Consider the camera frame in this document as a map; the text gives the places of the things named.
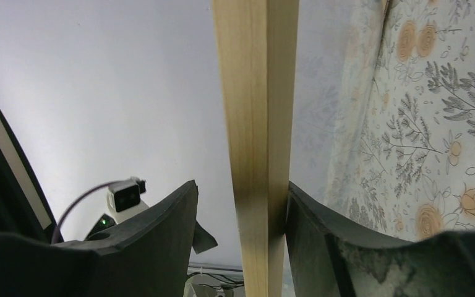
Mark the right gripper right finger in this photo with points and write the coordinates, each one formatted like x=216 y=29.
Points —
x=331 y=255

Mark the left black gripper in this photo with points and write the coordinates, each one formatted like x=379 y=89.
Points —
x=98 y=230

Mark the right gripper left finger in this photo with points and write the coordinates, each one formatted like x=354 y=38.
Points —
x=146 y=255

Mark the wooden picture frame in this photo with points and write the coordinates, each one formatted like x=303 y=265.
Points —
x=295 y=78

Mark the floral tablecloth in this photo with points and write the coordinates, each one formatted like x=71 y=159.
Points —
x=384 y=113

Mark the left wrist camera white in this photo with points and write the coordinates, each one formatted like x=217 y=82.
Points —
x=124 y=199

